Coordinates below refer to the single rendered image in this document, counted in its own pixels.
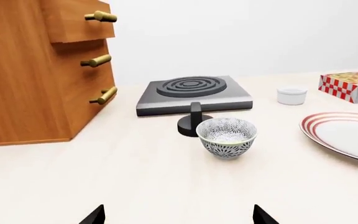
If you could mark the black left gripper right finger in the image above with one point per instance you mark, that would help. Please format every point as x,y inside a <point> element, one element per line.
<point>262,217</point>

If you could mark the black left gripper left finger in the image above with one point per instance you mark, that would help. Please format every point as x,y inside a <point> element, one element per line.
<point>96,217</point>

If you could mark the black white patterned bowl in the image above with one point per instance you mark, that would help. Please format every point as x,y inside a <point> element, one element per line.
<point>227,140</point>

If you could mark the red white striped plate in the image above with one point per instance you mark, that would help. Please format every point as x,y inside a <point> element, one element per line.
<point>343,135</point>

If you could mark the grey stove burner plate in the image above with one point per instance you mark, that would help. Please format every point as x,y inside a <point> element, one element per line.
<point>194,93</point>

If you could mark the wooden cabinet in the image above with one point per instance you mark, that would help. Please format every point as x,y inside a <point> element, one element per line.
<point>26,74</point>

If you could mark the black stove knob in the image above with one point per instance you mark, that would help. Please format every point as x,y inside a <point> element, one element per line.
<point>191,121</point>

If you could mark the white ramekin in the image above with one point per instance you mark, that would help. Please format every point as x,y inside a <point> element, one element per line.
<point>291,95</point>

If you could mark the red checkered food box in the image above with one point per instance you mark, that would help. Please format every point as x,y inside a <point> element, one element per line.
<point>350,86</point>

